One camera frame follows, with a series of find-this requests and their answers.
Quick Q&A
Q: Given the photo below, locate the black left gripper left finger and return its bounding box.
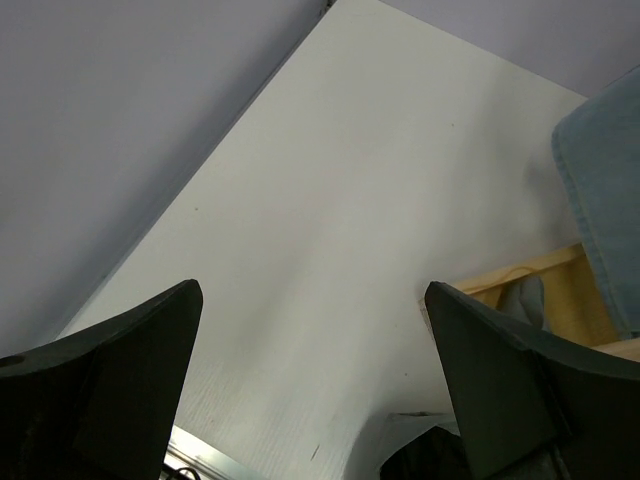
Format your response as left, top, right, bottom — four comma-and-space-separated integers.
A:
1, 279, 203, 479

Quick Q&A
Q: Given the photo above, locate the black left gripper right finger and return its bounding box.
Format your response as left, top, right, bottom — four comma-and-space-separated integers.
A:
425, 282, 639, 479

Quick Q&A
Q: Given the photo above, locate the grey pleated skirt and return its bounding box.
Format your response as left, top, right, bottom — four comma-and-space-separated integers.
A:
379, 427, 472, 480

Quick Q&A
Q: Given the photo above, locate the wooden clothes rack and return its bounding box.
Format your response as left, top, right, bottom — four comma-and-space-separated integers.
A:
454, 244, 639, 364

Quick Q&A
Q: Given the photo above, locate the light blue denim shirt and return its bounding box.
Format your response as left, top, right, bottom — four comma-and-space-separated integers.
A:
551, 67, 639, 340

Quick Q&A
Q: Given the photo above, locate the aluminium rail base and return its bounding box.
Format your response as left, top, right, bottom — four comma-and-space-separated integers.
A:
160, 425, 264, 480

